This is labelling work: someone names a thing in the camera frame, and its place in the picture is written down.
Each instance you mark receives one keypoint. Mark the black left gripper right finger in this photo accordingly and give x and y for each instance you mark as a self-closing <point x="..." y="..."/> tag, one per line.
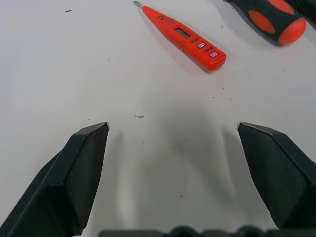
<point x="284" y="177"/>

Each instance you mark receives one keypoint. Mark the orange voltage tester pen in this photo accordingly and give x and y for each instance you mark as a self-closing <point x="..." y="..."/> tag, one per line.
<point x="163" y="22"/>

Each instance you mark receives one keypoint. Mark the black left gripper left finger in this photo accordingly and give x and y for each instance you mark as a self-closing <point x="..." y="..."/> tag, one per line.
<point x="61" y="187"/>

